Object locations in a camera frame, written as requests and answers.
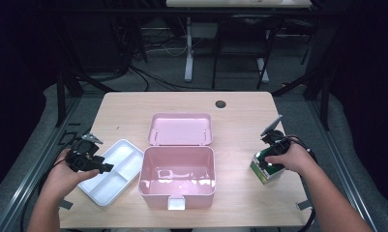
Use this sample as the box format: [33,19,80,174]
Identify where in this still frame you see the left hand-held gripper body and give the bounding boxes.
[65,132,104,173]

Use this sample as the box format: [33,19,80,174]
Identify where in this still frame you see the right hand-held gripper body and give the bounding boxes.
[259,114,293,157]

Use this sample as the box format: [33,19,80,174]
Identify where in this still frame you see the green and white carton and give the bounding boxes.
[249,148,286,186]

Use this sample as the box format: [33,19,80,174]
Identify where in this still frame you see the white divided tray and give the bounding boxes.
[76,138,145,208]

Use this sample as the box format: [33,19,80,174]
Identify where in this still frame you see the pink storage box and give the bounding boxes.
[137,111,217,212]

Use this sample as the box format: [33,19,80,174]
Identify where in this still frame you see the person's right hand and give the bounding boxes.
[264,140,313,176]

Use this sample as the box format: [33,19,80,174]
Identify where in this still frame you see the person's left hand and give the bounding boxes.
[41,148,101,203]

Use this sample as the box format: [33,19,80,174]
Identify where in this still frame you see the grey tape piece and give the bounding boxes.
[295,199,313,212]
[59,199,75,211]

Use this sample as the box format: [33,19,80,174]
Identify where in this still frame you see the black metal stand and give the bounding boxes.
[52,18,116,129]
[271,61,336,131]

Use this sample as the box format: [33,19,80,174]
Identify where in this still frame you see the black chair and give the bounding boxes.
[211,14,285,91]

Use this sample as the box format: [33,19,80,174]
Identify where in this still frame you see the white desk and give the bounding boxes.
[164,0,313,84]

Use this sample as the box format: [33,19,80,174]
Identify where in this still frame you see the right hand-held gripper black cable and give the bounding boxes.
[286,134,319,232]

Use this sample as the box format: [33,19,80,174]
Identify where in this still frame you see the hand-held gripper black cable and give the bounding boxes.
[19,148,70,232]
[286,134,319,232]

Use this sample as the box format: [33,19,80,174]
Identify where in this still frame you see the aluminium floor rail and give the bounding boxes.
[307,99,380,232]
[0,96,83,232]

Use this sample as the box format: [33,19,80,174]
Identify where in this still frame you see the left hand-held gripper black cable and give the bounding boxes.
[19,148,70,232]

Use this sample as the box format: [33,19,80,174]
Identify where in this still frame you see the black floor cables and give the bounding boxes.
[129,63,215,93]

